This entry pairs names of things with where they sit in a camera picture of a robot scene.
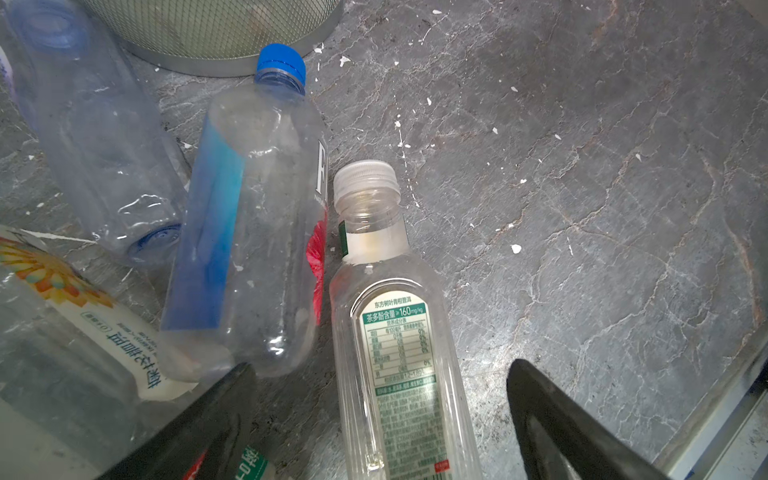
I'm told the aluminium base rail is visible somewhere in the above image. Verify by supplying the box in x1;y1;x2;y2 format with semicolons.
654;323;767;479

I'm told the grey mesh waste bin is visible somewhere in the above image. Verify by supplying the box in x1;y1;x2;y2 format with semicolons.
81;0;344;78

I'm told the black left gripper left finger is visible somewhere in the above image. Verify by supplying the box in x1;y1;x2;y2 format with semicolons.
100;363;256;479

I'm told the purple Ganten water bottle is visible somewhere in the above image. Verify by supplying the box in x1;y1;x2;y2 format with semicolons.
2;1;186;266

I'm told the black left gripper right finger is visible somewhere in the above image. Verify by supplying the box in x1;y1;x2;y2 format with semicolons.
506;359;666;479

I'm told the clear bottle blue cap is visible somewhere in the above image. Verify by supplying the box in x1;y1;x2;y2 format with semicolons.
158;44;329;382

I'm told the clear bottle green label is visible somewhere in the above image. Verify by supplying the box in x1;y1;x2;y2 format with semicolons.
329;160;482;479

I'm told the small bottle green red label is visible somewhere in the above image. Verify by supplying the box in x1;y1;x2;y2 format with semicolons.
183;446;277;480

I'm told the clear bottle yellow label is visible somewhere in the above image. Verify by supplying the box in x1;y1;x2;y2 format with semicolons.
1;227;201;479

